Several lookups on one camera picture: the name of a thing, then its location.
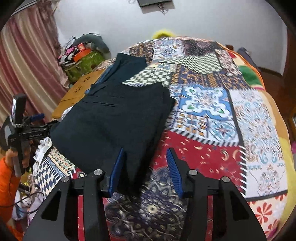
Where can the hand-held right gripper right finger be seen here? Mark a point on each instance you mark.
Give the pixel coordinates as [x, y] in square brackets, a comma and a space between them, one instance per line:
[174, 171]

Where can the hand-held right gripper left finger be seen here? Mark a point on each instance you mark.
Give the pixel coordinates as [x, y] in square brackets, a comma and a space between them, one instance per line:
[116, 169]

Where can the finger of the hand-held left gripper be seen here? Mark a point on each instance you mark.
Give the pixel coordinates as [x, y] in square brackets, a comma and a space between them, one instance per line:
[45, 126]
[34, 117]

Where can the black pants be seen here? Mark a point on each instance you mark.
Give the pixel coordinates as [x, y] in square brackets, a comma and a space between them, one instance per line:
[111, 129]

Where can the person's left forearm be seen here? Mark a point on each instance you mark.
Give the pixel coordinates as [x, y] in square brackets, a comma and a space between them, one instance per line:
[7, 185]

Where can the person's left hand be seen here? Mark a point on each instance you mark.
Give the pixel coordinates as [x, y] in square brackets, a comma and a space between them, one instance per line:
[9, 158]

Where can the wooden folding lap table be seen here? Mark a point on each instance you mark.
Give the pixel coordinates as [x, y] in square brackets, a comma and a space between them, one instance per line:
[76, 92]

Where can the pink and gold striped curtain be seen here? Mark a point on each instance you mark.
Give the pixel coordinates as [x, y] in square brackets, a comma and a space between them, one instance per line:
[25, 69]

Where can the patchwork printed blanket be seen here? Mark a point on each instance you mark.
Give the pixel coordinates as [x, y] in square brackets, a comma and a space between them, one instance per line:
[203, 111]

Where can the pile of mixed clothes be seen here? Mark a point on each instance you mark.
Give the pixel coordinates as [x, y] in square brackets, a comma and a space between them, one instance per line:
[68, 54]

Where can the green fabric storage box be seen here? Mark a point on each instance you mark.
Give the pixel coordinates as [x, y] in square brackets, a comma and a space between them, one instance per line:
[85, 64]

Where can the blue cloth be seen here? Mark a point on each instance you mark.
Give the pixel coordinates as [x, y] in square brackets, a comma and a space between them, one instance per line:
[105, 74]

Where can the orange box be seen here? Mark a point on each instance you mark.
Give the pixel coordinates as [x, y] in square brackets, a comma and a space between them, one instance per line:
[82, 52]

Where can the grey plush pillow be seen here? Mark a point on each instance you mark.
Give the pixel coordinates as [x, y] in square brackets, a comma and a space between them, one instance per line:
[97, 41]

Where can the dark teal garment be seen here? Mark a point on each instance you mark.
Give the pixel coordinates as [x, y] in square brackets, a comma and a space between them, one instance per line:
[129, 67]

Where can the colourful fleece blanket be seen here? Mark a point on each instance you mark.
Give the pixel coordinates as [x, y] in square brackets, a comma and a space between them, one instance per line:
[277, 115]

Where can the grey bag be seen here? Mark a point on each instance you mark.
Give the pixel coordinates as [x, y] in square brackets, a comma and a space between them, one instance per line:
[247, 58]

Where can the yellow foam arc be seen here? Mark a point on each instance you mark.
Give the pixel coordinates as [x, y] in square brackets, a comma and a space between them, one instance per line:
[161, 33]

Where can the wooden bed post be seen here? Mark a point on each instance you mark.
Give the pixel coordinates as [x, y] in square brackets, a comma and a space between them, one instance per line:
[229, 47]

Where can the small black wall monitor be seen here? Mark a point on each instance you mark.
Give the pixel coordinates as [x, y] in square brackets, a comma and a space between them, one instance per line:
[153, 2]

